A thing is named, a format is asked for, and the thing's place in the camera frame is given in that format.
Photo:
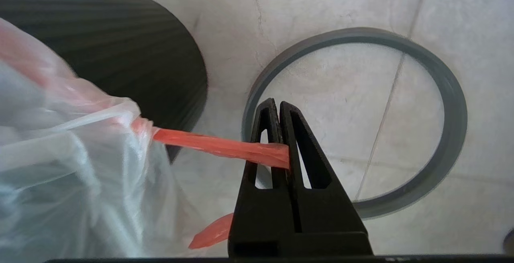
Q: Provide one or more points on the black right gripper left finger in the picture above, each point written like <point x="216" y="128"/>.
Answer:
<point x="257" y="215"/>

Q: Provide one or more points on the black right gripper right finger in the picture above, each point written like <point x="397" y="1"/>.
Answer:
<point x="329" y="215"/>

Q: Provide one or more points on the black round trash bin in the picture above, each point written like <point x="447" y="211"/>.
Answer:
<point x="120" y="54"/>

